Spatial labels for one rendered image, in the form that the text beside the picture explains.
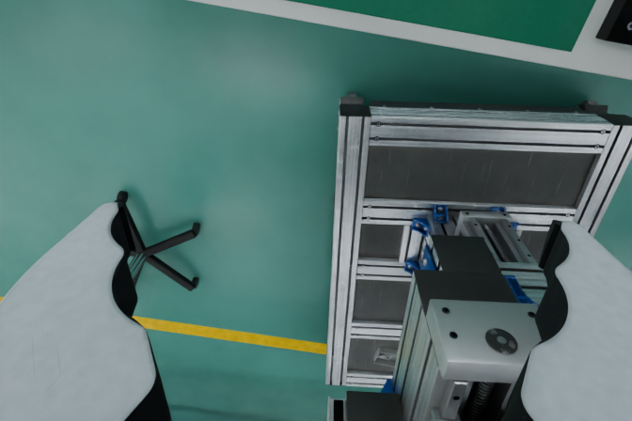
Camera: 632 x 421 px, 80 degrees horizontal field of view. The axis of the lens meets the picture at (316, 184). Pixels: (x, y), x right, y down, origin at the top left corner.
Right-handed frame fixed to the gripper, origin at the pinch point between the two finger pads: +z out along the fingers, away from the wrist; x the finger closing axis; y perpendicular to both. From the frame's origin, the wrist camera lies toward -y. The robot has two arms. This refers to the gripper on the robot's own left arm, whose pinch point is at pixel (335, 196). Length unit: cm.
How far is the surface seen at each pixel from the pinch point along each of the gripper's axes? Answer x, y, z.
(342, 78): 3, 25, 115
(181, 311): -68, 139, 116
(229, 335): -46, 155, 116
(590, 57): 32, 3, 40
